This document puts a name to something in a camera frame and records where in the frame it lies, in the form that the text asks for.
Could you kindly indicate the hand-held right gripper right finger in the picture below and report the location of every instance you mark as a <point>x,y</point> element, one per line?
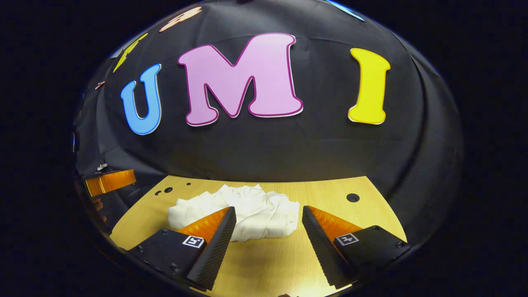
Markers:
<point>321,251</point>

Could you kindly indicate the white long-sleeved garment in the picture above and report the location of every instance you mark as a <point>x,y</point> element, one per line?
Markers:
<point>255,214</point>

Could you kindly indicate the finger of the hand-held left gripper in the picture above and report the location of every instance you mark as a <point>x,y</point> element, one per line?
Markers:
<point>111,182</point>

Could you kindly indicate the black backdrop cloth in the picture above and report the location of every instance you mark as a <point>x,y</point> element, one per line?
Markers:
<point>288,156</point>

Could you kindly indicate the white cloth clip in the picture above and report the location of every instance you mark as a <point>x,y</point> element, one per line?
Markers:
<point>102,166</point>

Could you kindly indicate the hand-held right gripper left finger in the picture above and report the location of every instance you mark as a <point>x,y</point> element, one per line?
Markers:
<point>216,251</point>

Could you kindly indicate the copper cloth clip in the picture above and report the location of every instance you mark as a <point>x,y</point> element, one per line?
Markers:
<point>99,85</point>

